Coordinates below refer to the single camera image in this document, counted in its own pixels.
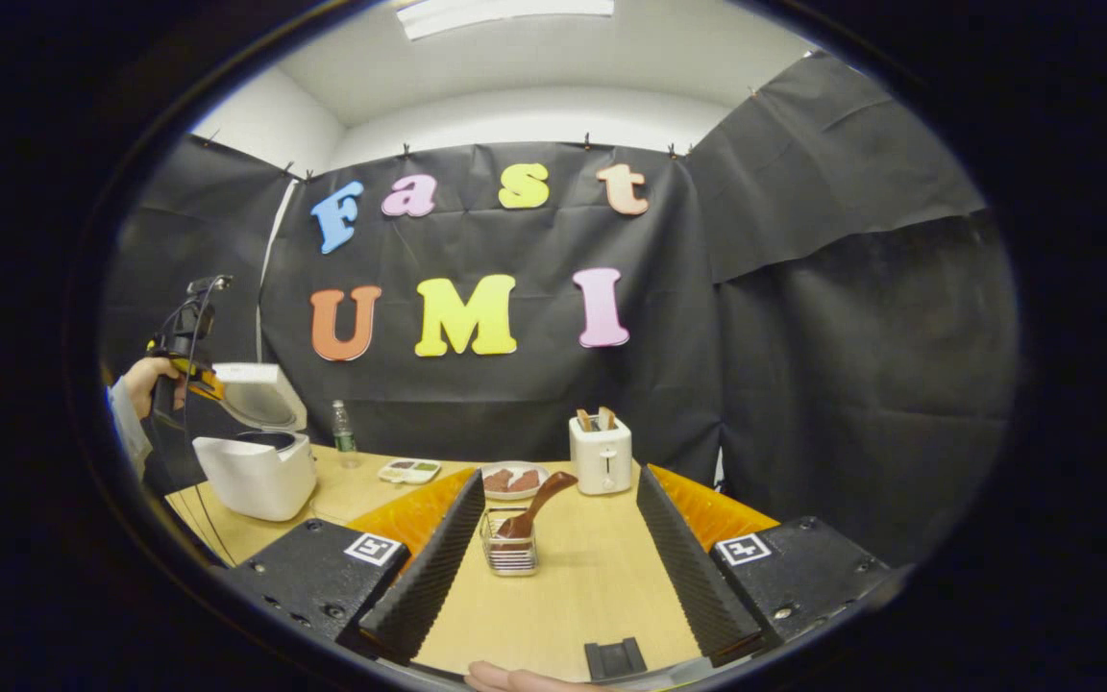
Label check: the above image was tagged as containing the clear plastic water bottle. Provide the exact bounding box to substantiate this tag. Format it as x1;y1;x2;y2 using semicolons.
331;400;360;469

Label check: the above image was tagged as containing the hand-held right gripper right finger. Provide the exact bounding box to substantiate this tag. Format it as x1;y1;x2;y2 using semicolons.
637;464;893;667

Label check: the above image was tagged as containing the black backdrop cloth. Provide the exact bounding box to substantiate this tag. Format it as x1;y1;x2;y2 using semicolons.
100;50;1021;568

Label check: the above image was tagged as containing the white round plate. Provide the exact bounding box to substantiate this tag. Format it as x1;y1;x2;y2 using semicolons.
480;461;551;502

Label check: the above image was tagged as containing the brown wooden spoon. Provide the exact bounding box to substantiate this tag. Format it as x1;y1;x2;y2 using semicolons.
496;471;578;541

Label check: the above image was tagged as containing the metal wire chopstick holder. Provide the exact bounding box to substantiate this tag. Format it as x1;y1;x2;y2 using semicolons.
480;507;539;578

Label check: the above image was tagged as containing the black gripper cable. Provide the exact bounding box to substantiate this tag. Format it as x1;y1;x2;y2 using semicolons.
181;288;237;568

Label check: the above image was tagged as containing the white toaster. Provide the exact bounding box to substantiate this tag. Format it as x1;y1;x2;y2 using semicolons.
569;413;633;496

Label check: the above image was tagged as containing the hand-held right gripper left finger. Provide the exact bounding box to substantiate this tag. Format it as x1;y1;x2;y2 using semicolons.
219;468;485;667

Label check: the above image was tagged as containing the white divided side dish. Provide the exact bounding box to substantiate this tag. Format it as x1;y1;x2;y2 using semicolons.
378;458;442;485

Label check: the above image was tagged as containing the large ceiling light panel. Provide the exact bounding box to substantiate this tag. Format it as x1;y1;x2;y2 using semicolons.
396;0;616;41

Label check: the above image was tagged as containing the white rice cooker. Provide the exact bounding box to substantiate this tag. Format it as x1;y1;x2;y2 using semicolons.
192;362;318;523

